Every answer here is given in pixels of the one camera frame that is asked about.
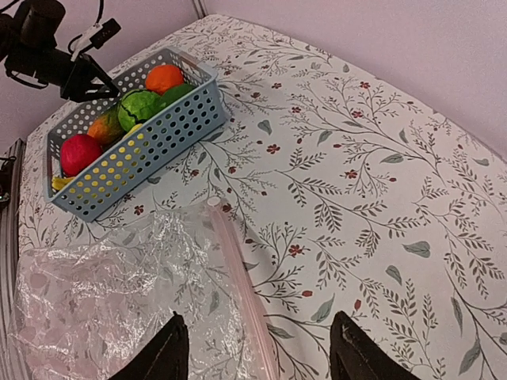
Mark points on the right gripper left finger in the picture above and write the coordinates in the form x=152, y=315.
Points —
x=166, y=356

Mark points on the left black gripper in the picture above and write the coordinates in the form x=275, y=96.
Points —
x=87, y=81

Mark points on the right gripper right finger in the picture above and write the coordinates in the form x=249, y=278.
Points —
x=355, y=356

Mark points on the green toy watermelon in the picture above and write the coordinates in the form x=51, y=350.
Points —
x=136, y=107

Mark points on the red toy apple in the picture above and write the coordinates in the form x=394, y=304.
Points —
x=77, y=153

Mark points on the blue plastic basket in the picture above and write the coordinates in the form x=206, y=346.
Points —
x=166, y=135

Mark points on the clear zip top bag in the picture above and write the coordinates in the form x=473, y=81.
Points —
x=85, y=311

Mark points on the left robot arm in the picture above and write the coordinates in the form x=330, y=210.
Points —
x=31, y=57

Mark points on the green orange toy mango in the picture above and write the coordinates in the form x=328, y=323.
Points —
x=106, y=129

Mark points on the orange toy fruit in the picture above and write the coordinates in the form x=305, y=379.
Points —
x=164, y=77

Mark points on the yellow toy banana bunch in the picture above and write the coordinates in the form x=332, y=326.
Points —
x=100, y=175

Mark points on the floral tablecloth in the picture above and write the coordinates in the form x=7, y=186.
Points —
x=349, y=195

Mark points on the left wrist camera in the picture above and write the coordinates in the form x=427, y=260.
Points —
x=93, y=38

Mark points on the left aluminium frame post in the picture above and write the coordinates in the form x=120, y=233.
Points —
x=199, y=8

